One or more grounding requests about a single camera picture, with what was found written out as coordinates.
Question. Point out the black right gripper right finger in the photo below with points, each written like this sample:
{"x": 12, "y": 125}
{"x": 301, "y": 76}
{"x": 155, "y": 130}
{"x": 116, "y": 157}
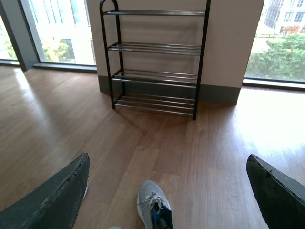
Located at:
{"x": 280, "y": 198}

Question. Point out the grey knit sneaker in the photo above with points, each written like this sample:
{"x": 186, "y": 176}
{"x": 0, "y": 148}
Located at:
{"x": 153, "y": 207}
{"x": 85, "y": 192}

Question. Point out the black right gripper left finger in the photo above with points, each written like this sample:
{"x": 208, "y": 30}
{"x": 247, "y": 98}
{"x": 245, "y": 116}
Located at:
{"x": 55, "y": 204}

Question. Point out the black metal shoe rack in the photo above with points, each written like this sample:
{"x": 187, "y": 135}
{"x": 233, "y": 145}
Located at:
{"x": 154, "y": 58}

